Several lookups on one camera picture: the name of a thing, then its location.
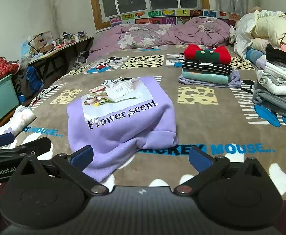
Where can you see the assorted desk clutter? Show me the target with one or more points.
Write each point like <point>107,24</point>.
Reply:
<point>72,38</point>

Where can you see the black desk lamp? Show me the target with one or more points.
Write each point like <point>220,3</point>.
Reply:
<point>32,45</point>

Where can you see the white floral cloth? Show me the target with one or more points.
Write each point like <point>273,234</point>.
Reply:
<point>15,118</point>

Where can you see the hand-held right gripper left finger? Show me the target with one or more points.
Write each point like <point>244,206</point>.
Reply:
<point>83,155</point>

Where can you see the teal folded garment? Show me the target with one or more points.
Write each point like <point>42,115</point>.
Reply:
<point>201,77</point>

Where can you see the dark wooden desk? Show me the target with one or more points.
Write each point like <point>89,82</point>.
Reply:
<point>62,53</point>

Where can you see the pink floral quilt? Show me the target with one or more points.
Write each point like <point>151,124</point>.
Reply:
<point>182,34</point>

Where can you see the pile of unfolded clothes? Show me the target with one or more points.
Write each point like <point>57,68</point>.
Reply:
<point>275,53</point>

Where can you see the red green folded sweater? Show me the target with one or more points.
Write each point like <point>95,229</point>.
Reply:
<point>221,53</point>

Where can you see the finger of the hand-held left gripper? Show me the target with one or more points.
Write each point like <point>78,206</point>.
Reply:
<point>36,145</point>
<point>1,140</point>

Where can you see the teal storage box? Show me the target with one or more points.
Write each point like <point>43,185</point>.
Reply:
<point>1,102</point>

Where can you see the purple printed sweatshirt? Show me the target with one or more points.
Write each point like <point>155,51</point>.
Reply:
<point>123,137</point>

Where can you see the blue cloth bag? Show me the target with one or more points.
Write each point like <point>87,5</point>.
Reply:
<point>33,78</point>

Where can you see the colourful alphabet foam mat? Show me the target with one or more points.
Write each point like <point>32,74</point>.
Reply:
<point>157,13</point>

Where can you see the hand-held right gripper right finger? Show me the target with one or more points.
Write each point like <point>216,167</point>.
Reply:
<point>199,160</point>

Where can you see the black white patterned cloth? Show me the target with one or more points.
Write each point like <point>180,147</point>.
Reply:
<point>80,58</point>

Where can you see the black striped folded shirt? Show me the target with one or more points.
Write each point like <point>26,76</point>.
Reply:
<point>206,68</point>

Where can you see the stack of folded clothes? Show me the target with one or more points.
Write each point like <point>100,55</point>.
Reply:
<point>234,79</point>

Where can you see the cartoon mouse printed blanket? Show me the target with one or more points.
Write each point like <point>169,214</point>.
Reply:
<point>206,124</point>

